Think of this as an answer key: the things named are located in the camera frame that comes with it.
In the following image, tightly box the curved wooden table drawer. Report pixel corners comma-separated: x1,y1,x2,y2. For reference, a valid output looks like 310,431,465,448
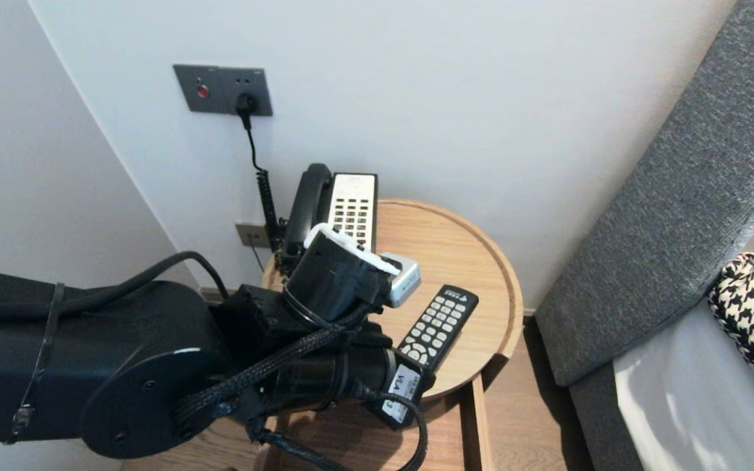
253,376,493,471

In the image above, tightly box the black TV remote control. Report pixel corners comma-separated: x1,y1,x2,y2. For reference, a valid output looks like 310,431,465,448
395,285,480,372

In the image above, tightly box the round wooden side table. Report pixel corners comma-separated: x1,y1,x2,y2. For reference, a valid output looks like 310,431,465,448
260,198,525,401

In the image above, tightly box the black telephone handset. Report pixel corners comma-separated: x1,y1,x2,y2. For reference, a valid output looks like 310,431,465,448
283,164,333,259

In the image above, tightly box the gray fabric headboard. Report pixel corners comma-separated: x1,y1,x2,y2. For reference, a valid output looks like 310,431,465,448
535,0,754,388

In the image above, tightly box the thin black braided cable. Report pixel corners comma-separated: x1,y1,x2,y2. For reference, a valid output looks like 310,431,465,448
246,379,430,471

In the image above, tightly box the braided black cable sleeve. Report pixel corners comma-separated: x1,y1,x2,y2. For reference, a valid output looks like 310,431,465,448
177,307,368,423

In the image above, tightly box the black coiled handset cord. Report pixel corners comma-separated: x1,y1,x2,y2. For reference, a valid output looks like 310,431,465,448
276,243,304,276

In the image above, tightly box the gray fabric bed frame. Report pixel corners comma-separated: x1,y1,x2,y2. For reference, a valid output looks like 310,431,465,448
569,363,646,471

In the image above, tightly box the beige wall phone jack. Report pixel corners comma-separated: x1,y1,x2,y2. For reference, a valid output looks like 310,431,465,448
236,221,272,249

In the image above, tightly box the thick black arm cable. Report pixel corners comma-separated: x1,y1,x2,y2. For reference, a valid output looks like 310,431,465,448
0,252,230,321

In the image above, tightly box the black plug with coiled cable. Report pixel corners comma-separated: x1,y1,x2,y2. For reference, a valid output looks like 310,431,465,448
236,92,284,253

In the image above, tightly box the gray wall power socket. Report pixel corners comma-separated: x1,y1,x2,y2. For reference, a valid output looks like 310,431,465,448
220,65,274,116

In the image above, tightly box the gray wall switch red button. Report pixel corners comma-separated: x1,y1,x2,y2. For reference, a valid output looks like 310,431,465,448
174,63,224,113

